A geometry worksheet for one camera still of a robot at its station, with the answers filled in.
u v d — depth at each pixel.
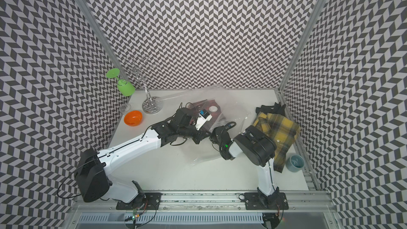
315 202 0.75
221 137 0.79
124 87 0.91
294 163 0.82
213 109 0.98
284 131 0.85
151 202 0.72
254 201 0.73
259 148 0.51
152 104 1.08
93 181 0.40
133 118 0.99
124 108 1.03
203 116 0.67
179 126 0.60
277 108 1.01
